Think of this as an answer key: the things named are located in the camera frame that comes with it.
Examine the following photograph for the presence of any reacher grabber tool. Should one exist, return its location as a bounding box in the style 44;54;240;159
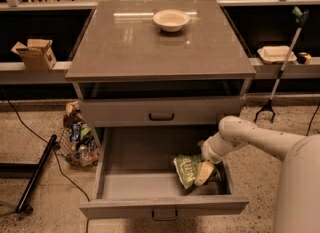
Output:
254;6;309;122

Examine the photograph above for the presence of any closed grey top drawer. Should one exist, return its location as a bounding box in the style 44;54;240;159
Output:
79;97;245;127

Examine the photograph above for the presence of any black floor cable left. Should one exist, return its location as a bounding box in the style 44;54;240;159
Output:
2;90;92;233

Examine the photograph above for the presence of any green jalapeno chip bag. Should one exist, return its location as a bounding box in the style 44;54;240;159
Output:
173;153;222;191

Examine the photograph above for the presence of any open cardboard box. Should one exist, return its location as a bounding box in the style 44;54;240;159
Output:
11;39;56;71

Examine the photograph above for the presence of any white paper bowl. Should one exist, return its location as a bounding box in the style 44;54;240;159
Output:
153;9;190;33

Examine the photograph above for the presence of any grey drawer cabinet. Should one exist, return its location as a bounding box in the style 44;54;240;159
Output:
65;0;257;221

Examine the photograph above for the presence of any white takeout clamshell container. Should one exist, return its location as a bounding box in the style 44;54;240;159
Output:
257;46;289;64

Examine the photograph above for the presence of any open grey middle drawer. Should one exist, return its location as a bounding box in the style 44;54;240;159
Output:
80;125;249;221

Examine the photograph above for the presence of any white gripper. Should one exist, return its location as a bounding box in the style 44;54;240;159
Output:
194;133;233;186

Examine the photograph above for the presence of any black metal stand leg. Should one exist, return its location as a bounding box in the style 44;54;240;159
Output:
0;134;57;215

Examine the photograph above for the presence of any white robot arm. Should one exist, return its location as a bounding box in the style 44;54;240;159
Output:
200;116;320;233

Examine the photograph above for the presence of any yellow black tape roll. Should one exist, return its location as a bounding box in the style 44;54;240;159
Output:
297;52;312;64

